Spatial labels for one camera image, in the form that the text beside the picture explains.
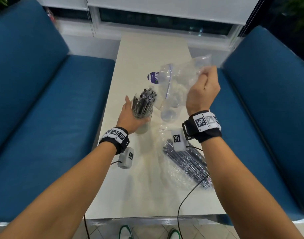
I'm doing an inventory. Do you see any clear plastic bag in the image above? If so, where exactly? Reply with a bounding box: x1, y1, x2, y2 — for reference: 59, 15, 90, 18
157, 54, 213, 111
159, 124, 213, 191

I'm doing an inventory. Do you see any blue cushioned sofa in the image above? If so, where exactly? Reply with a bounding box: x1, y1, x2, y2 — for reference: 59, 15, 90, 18
215, 25, 304, 222
0, 0, 115, 223

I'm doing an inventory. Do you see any round purple sticker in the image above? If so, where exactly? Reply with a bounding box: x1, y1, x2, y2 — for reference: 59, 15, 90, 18
147, 71, 162, 84

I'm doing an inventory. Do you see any narrow white roller blind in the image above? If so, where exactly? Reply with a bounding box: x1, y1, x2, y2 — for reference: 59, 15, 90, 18
32, 0, 90, 12

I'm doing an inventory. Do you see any black camera cable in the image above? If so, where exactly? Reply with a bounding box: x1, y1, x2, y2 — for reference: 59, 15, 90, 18
83, 160, 120, 239
177, 145, 211, 239

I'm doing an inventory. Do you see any small red bottle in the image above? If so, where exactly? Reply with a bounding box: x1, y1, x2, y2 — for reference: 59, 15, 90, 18
47, 8, 57, 24

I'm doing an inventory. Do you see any person's left hand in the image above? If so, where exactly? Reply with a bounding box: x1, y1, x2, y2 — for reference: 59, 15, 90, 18
116, 95, 153, 135

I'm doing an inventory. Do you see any bundle of metal straws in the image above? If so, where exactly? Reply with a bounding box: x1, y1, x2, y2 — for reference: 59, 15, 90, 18
131, 88, 158, 119
163, 138, 213, 189

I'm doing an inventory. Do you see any clear glass cup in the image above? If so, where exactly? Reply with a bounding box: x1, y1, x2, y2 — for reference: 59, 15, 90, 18
161, 94, 186, 122
132, 104, 154, 133

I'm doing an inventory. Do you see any white and green sneaker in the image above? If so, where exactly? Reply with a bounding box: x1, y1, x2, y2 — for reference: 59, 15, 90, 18
119, 224, 134, 239
167, 228, 181, 239

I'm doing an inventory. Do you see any black wrist strap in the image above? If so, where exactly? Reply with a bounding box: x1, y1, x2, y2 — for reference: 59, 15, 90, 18
98, 126, 130, 155
181, 111, 223, 143

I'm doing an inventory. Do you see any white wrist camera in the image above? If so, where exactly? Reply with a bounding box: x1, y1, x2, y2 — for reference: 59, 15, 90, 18
171, 130, 190, 151
117, 146, 135, 169

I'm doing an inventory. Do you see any person's right forearm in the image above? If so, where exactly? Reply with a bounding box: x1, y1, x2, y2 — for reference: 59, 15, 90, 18
201, 135, 304, 239

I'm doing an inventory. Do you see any person's left forearm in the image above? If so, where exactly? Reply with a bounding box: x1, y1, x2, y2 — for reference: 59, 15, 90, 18
0, 141, 117, 239

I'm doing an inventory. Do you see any person's right hand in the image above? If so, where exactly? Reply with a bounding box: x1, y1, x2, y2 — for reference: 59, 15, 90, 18
185, 65, 221, 117

